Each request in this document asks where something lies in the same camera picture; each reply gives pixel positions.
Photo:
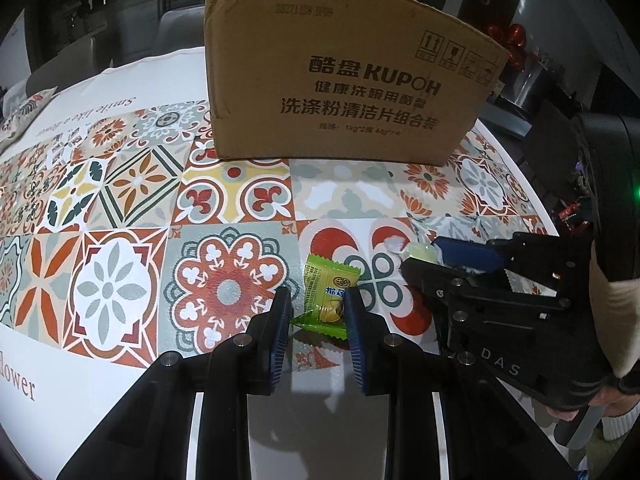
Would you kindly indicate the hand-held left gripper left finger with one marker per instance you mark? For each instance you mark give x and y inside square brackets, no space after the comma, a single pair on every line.
[280,340]

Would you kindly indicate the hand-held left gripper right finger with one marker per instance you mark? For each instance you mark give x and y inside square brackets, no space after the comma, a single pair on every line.
[357,345]

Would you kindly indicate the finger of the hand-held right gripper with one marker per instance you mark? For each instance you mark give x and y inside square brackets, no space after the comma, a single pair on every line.
[470,256]
[430,277]

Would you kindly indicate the pale green candy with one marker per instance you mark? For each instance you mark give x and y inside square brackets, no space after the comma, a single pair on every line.
[422,252]

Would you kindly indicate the green candy packet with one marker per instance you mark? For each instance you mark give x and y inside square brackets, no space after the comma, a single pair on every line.
[327,285]

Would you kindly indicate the brown cardboard box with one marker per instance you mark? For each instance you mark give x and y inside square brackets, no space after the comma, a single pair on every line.
[325,60]

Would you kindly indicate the person's right forearm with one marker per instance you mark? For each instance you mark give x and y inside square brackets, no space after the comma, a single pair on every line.
[615,320]

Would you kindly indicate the person's right hand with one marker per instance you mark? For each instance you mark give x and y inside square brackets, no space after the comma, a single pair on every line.
[602,401]

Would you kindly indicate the small red packet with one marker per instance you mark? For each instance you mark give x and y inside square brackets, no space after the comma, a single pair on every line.
[570,211]

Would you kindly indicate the dark green chair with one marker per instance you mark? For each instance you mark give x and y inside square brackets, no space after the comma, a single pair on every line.
[550,125]

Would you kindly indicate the tile pattern tablecloth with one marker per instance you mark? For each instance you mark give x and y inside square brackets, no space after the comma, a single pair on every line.
[110,280]

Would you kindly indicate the red heart balloons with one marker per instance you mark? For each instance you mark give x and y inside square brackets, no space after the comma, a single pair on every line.
[515,40]

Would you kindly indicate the grey dining chair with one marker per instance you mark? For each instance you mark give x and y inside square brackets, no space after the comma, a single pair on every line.
[65,74]
[175,25]

